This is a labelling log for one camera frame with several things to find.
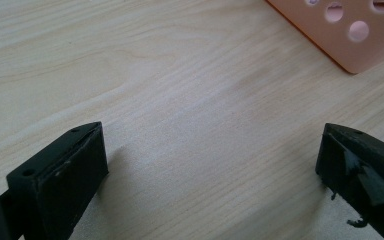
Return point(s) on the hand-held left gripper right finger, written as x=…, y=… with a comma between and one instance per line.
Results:
x=363, y=166

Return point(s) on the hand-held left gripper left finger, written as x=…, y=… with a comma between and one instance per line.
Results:
x=60, y=180

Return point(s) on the pink perforated plastic basket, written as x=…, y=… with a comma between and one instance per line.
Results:
x=353, y=50

